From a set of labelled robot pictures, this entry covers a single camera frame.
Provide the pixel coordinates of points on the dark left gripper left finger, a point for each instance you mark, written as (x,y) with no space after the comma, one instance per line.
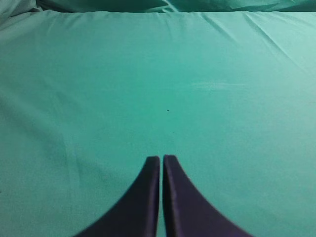
(135,214)

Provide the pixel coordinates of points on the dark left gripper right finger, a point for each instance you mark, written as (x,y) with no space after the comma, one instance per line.
(186,212)

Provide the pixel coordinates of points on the green table cloth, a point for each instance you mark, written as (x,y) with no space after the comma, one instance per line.
(86,97)

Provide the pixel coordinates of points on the green backdrop curtain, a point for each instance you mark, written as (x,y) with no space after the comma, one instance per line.
(12,8)

